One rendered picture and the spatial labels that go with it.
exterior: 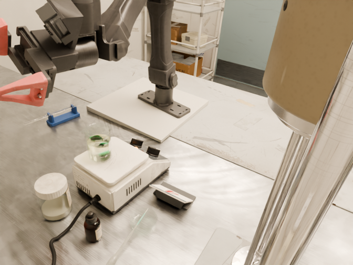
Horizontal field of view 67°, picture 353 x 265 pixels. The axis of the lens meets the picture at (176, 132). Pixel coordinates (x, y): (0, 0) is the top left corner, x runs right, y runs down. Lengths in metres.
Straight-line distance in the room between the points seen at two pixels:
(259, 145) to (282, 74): 0.69
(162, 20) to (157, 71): 0.16
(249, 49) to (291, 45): 3.38
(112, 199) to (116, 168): 0.06
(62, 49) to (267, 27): 3.07
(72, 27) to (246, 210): 0.50
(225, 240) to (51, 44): 0.47
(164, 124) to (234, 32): 2.82
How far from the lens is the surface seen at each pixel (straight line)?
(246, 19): 3.52
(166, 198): 0.61
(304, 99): 0.17
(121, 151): 0.62
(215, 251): 0.55
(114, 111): 0.92
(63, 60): 0.51
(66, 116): 0.93
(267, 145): 0.87
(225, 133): 0.87
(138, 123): 0.86
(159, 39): 0.81
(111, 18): 0.63
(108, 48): 0.58
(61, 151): 0.79
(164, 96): 0.92
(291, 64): 0.17
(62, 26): 0.48
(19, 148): 0.85
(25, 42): 0.54
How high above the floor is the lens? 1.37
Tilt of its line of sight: 33 degrees down
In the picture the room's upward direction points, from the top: 5 degrees clockwise
